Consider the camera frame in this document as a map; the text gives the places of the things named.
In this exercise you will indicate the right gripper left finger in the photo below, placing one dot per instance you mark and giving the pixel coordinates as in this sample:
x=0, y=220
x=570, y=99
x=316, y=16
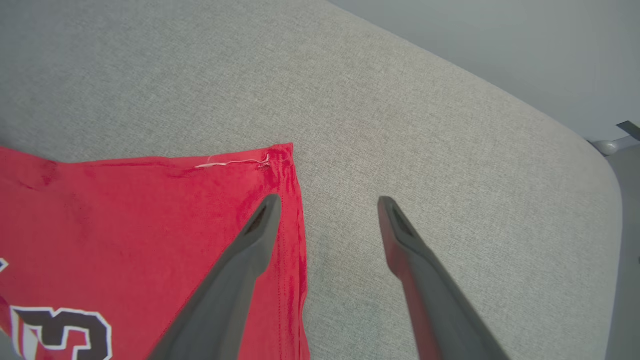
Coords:
x=235, y=290

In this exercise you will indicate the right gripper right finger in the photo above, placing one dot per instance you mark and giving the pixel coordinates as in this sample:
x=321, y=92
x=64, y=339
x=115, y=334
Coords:
x=435, y=310

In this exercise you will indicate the red garment with white print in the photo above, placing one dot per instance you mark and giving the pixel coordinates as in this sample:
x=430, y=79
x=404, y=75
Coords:
x=125, y=240

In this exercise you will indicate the dark grey flat piece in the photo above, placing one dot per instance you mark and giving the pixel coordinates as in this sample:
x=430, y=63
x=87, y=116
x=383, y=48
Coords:
x=631, y=129

